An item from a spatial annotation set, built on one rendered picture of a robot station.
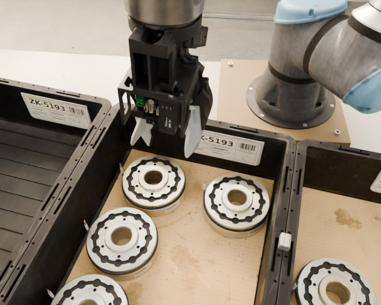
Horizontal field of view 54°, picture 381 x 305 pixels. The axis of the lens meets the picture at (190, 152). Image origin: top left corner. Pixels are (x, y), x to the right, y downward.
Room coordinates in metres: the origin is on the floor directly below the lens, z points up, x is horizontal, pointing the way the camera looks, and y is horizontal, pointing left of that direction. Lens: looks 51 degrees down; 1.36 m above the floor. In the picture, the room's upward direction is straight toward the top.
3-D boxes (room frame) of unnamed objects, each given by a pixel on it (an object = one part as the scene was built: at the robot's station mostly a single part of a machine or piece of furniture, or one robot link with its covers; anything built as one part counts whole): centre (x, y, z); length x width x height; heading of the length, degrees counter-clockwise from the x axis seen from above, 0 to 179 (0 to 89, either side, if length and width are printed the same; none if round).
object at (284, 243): (0.21, -0.11, 0.94); 0.02 x 0.01 x 0.01; 164
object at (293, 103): (0.61, -0.22, 0.85); 0.15 x 0.15 x 0.10
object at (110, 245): (0.25, 0.10, 0.86); 0.05 x 0.05 x 0.01
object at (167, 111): (0.32, 0.03, 1.11); 0.09 x 0.08 x 0.12; 165
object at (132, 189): (0.35, 0.06, 0.86); 0.10 x 0.10 x 0.01
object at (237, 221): (0.31, -0.07, 0.86); 0.10 x 0.10 x 0.01
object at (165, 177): (0.35, 0.06, 0.86); 0.05 x 0.05 x 0.01
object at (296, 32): (0.61, -0.22, 0.97); 0.13 x 0.12 x 0.14; 31
